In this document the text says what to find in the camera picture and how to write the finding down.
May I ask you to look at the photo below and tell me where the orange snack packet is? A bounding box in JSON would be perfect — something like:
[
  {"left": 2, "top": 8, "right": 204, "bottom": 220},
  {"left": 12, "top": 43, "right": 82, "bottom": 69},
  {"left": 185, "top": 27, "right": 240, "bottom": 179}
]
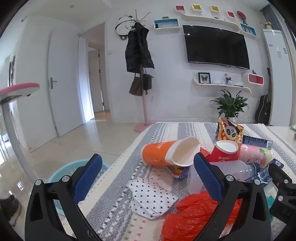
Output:
[{"left": 216, "top": 116, "right": 245, "bottom": 142}]

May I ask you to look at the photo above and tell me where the green potted plant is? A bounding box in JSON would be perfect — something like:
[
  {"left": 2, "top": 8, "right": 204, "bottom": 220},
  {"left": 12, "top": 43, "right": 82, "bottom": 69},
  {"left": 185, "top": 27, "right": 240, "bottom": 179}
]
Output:
[{"left": 210, "top": 89, "right": 250, "bottom": 123}]

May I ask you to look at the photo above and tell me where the blue patterned packet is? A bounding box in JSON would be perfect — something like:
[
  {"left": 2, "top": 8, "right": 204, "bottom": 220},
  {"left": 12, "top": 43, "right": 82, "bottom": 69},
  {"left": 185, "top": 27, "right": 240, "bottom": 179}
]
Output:
[{"left": 244, "top": 168, "right": 277, "bottom": 209}]

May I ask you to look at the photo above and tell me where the black bag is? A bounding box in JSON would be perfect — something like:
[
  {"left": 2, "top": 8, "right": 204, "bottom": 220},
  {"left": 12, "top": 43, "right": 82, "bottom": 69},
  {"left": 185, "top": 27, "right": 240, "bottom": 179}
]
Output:
[{"left": 142, "top": 74, "right": 154, "bottom": 91}]

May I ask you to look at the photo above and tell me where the dark blue carton box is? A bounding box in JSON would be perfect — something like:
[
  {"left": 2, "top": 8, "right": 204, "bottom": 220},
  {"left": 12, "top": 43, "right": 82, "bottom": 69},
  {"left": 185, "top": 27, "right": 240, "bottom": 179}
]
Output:
[{"left": 242, "top": 135, "right": 274, "bottom": 150}]

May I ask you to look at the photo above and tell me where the framed butterfly picture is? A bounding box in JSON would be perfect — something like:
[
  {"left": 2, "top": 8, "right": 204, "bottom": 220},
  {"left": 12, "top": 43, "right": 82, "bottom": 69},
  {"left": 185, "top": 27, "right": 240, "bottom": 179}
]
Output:
[{"left": 198, "top": 72, "right": 211, "bottom": 84}]

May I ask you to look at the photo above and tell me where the small blue wall box shelf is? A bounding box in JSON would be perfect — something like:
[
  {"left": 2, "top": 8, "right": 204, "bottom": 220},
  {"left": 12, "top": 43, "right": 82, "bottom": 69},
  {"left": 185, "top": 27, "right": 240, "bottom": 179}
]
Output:
[{"left": 240, "top": 23, "right": 257, "bottom": 36}]

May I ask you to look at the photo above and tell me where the white heart-dotted bag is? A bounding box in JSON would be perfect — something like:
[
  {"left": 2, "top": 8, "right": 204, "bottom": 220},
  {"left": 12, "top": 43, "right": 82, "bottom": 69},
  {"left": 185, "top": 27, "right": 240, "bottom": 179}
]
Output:
[{"left": 126, "top": 178, "right": 179, "bottom": 219}]

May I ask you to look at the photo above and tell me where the pink round table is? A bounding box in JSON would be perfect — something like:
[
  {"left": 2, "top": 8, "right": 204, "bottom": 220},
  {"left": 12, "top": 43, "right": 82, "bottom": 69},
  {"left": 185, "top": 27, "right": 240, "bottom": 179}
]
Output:
[{"left": 0, "top": 82, "right": 40, "bottom": 179}]

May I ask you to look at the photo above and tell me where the orange plastic bag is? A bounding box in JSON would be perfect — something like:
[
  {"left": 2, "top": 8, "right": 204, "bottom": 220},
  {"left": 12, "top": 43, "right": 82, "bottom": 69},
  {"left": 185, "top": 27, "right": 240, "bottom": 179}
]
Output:
[{"left": 161, "top": 191, "right": 243, "bottom": 241}]

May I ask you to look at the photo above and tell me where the white refrigerator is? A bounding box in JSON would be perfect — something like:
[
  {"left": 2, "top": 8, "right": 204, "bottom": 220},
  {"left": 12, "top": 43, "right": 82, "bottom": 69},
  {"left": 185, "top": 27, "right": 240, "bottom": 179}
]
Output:
[{"left": 262, "top": 29, "right": 294, "bottom": 127}]

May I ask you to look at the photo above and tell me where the pink labelled plastic bottle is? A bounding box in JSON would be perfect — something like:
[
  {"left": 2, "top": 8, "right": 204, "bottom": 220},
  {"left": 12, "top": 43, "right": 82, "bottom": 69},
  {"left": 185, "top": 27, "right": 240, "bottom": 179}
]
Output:
[{"left": 238, "top": 144, "right": 273, "bottom": 169}]

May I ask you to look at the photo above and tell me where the clear plastic bottle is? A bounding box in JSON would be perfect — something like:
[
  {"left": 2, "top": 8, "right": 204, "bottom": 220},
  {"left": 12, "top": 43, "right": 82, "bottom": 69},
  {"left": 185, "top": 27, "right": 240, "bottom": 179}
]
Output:
[{"left": 187, "top": 160, "right": 261, "bottom": 194}]

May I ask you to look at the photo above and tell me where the black wall television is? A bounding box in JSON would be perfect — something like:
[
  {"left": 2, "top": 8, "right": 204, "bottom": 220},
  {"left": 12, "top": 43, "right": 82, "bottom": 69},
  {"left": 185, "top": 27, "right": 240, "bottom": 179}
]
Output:
[{"left": 183, "top": 25, "right": 250, "bottom": 70}]

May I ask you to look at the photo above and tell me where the striped woven mat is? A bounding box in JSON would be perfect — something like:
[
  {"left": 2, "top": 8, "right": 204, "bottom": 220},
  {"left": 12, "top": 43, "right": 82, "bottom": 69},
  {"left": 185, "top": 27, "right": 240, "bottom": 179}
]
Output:
[{"left": 61, "top": 122, "right": 296, "bottom": 241}]

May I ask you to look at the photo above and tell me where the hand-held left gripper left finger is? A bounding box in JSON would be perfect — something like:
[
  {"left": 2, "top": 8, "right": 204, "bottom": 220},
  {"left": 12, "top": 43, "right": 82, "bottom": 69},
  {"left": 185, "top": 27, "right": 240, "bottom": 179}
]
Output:
[{"left": 25, "top": 153, "right": 103, "bottom": 241}]

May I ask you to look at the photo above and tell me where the wall picture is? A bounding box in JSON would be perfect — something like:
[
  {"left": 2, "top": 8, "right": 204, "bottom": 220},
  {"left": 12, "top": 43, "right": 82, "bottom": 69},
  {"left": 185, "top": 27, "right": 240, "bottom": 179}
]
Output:
[{"left": 9, "top": 56, "right": 16, "bottom": 87}]

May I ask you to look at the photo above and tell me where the dark shoe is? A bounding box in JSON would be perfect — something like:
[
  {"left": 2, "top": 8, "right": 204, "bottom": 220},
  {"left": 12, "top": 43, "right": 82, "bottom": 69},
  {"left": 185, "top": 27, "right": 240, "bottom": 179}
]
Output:
[{"left": 0, "top": 194, "right": 22, "bottom": 226}]

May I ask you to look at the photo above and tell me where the blue and red snack wrapper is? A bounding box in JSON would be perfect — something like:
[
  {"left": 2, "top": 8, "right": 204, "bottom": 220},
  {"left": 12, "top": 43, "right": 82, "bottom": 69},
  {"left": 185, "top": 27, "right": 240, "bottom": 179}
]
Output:
[{"left": 167, "top": 164, "right": 191, "bottom": 181}]

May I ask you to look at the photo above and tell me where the brown bag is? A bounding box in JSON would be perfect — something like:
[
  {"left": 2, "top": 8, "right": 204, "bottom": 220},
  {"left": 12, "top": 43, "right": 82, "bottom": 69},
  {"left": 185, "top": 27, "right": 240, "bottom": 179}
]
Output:
[{"left": 129, "top": 73, "right": 143, "bottom": 96}]

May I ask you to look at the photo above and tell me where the long blue wall box shelf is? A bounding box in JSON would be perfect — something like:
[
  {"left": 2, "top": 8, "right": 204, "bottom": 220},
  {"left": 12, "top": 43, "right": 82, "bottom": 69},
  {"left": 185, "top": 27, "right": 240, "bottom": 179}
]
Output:
[{"left": 154, "top": 19, "right": 180, "bottom": 30}]

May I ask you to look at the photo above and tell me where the white door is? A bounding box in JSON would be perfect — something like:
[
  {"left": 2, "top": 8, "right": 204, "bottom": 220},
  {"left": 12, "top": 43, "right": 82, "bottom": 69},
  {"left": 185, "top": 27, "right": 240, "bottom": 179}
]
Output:
[{"left": 47, "top": 30, "right": 86, "bottom": 137}]

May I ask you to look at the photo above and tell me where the red paper cup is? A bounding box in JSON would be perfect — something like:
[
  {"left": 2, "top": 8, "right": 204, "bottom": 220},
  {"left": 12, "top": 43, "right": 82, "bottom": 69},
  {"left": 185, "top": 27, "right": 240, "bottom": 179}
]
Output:
[{"left": 207, "top": 140, "right": 239, "bottom": 163}]

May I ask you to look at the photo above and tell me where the teal plastic basket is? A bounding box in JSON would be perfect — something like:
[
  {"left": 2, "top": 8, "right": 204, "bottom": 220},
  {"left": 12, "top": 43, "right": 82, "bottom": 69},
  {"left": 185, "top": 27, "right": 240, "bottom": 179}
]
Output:
[{"left": 48, "top": 158, "right": 111, "bottom": 234}]

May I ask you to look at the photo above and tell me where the grey curtain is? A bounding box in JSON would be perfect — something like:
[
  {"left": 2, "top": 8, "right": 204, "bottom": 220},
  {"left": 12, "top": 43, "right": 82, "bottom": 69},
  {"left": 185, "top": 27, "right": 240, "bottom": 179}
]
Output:
[{"left": 260, "top": 5, "right": 281, "bottom": 29}]

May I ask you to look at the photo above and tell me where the black coat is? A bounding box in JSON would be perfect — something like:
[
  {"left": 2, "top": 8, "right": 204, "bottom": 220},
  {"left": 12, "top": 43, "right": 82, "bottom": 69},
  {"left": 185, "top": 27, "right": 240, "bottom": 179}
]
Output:
[{"left": 125, "top": 22, "right": 155, "bottom": 73}]

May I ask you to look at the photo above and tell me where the pink coat rack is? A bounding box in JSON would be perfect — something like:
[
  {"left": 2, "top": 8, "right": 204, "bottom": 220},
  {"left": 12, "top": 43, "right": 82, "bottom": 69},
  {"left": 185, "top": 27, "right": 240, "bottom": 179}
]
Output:
[{"left": 125, "top": 8, "right": 153, "bottom": 133}]

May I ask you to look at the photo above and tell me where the short wavy white wall shelf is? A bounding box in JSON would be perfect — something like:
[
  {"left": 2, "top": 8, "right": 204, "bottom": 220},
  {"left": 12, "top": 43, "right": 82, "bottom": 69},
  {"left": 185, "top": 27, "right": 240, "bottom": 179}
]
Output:
[{"left": 191, "top": 77, "right": 252, "bottom": 93}]

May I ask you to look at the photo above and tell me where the large orange paper cup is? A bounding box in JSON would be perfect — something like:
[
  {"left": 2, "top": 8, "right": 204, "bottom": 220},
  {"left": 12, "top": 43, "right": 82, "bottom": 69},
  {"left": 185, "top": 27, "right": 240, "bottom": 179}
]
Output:
[{"left": 141, "top": 136, "right": 200, "bottom": 167}]

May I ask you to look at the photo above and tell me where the long wavy white wall shelf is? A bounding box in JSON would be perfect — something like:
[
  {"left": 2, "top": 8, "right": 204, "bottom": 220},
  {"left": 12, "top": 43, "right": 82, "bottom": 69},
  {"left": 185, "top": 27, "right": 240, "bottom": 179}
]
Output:
[{"left": 181, "top": 12, "right": 258, "bottom": 39}]

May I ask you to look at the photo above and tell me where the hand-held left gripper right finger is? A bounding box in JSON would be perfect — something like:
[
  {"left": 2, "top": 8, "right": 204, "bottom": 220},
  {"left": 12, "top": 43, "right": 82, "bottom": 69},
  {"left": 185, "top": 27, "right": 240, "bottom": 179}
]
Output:
[{"left": 194, "top": 152, "right": 271, "bottom": 241}]

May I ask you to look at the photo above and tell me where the black acoustic guitar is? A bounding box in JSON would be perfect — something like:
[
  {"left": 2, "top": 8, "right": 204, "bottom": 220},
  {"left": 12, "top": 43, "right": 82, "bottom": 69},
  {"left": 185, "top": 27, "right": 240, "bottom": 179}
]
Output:
[{"left": 254, "top": 67, "right": 272, "bottom": 124}]

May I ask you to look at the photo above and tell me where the table tennis paddle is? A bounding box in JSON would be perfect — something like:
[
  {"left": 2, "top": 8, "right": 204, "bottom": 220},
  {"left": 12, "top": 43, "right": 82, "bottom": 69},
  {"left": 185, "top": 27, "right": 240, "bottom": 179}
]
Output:
[{"left": 236, "top": 11, "right": 247, "bottom": 24}]

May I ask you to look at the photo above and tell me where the red wall box shelf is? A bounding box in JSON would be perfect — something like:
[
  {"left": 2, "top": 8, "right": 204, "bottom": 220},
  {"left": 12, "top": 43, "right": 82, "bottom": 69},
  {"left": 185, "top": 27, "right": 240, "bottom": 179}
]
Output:
[{"left": 242, "top": 72, "right": 264, "bottom": 86}]

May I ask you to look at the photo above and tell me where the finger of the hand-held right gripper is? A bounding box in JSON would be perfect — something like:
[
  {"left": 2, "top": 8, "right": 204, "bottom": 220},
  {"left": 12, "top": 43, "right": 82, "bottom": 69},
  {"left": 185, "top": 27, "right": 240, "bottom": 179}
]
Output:
[{"left": 268, "top": 161, "right": 296, "bottom": 202}]

